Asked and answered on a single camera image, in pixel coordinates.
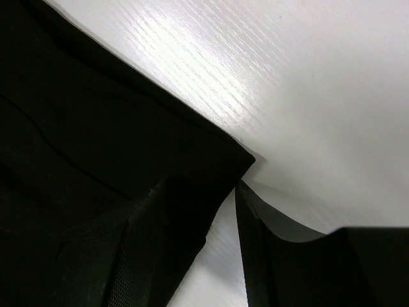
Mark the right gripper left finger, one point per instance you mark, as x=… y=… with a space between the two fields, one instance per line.
x=161 y=239

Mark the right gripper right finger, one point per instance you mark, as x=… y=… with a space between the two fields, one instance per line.
x=288 y=264

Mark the black skirt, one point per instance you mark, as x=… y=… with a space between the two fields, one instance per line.
x=84 y=138

